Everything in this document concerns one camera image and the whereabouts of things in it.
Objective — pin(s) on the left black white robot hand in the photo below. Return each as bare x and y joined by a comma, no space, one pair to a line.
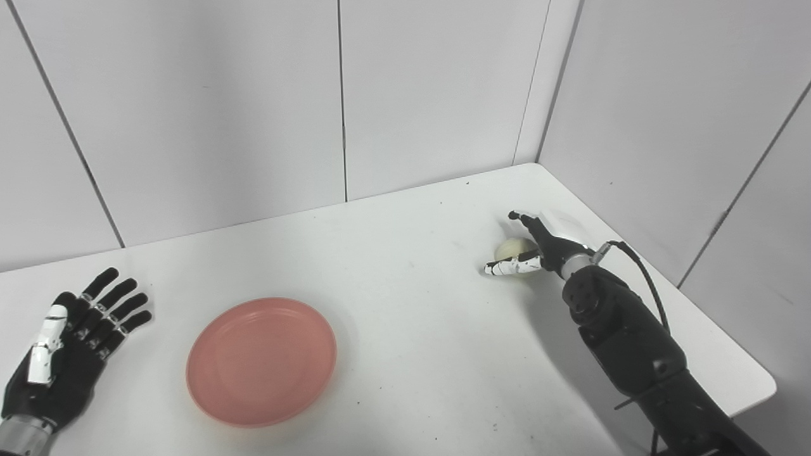
70,354

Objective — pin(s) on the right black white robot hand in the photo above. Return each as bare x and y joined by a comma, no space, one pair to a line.
545,244

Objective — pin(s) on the cream steamed bun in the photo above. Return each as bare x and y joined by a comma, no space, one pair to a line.
514,248

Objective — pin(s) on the pink round plate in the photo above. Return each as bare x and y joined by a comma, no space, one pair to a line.
261,361

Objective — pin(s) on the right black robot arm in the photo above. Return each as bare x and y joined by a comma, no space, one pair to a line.
640,354

